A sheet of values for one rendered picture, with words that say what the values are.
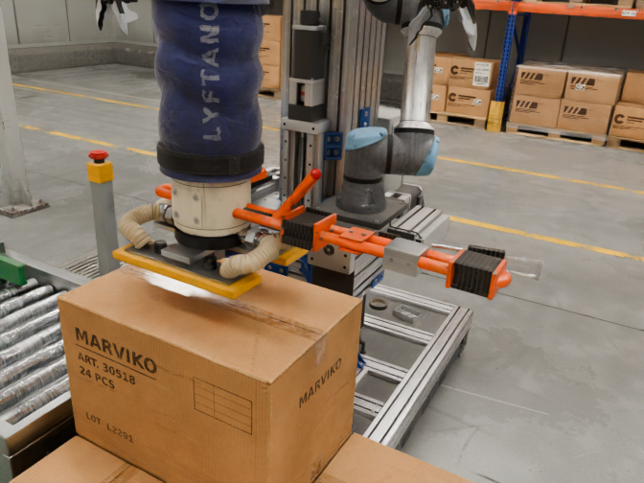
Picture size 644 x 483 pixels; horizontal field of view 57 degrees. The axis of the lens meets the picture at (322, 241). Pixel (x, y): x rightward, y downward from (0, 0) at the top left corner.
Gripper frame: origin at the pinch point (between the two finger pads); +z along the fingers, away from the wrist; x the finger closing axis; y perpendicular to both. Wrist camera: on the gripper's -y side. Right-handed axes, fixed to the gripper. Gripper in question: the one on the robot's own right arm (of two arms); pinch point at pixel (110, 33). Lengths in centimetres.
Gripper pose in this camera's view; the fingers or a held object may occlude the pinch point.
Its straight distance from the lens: 191.9
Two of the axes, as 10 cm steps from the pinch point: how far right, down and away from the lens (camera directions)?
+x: -7.2, -3.1, 6.2
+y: 6.9, -2.6, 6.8
